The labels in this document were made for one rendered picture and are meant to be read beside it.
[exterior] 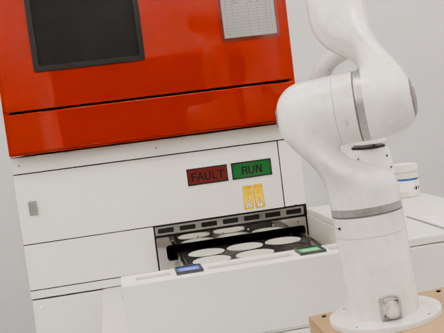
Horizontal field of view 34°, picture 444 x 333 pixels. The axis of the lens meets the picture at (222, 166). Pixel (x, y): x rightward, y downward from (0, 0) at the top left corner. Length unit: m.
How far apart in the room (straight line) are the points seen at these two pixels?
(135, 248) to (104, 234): 0.09
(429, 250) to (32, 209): 1.07
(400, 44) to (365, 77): 2.64
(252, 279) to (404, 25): 2.57
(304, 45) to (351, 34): 2.44
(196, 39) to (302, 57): 1.70
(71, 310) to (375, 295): 1.10
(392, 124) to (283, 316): 0.51
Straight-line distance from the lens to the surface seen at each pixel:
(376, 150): 1.64
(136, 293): 1.45
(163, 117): 1.99
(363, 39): 1.23
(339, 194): 1.21
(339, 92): 1.19
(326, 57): 1.60
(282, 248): 1.92
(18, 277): 3.63
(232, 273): 1.47
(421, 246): 1.58
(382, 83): 1.19
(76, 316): 2.11
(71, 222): 2.06
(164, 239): 2.06
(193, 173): 2.05
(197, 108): 2.00
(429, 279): 1.60
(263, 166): 2.09
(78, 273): 2.08
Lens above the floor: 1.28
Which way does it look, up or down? 4 degrees down
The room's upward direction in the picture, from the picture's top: 7 degrees counter-clockwise
